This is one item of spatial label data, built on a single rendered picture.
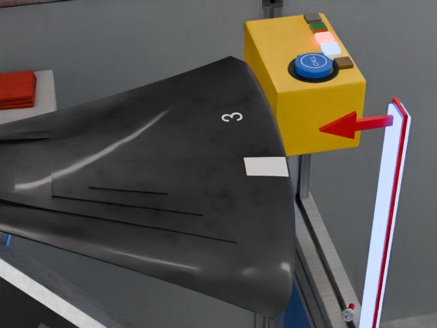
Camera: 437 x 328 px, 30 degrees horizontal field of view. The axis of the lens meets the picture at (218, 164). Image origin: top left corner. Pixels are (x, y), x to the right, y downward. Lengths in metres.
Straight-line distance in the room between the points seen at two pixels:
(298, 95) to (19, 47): 0.61
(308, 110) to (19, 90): 0.52
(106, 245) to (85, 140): 0.10
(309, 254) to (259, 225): 0.40
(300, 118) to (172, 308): 0.96
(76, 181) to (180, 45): 0.82
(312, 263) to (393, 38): 0.62
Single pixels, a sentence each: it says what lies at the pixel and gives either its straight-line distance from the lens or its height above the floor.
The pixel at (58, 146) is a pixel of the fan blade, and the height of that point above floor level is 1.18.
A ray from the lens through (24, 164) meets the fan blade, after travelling 0.59.
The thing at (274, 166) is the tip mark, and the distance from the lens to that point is 0.61.
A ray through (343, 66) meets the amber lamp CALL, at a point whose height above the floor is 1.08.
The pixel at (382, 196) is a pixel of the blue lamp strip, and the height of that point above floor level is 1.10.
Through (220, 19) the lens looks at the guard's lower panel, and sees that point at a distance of 1.36.
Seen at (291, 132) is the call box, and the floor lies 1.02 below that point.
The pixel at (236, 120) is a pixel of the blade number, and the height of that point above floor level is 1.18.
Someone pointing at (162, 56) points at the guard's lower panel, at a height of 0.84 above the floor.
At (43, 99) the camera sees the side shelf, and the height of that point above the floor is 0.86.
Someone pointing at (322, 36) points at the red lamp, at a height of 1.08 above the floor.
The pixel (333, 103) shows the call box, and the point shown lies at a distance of 0.89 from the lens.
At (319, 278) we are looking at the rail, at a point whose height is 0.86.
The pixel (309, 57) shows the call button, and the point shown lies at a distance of 0.90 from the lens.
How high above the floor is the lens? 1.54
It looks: 38 degrees down
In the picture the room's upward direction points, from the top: 1 degrees counter-clockwise
